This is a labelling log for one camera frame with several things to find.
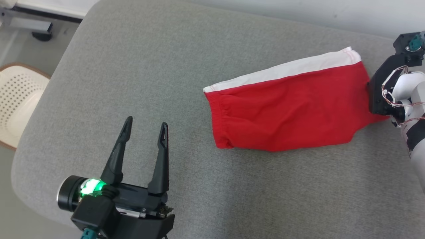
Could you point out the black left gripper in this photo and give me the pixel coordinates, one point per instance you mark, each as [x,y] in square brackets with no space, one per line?
[139,212]

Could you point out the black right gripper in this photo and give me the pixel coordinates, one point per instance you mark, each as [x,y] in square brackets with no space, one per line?
[377,89]

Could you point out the red and white shorts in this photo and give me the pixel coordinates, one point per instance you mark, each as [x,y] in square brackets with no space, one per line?
[282,109]

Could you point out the white perforated laundry basket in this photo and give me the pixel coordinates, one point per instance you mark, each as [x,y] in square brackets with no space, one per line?
[20,99]

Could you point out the black caster wheel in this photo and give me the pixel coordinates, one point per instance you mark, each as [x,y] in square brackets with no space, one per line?
[42,35]

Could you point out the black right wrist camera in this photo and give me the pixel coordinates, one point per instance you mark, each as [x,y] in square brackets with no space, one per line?
[401,43]

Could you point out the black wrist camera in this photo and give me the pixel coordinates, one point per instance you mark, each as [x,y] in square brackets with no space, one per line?
[401,43]
[93,212]

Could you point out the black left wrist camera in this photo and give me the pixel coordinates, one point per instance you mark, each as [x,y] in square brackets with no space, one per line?
[93,212]

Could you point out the grey metal frame leg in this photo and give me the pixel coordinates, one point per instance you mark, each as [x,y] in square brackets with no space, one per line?
[30,24]

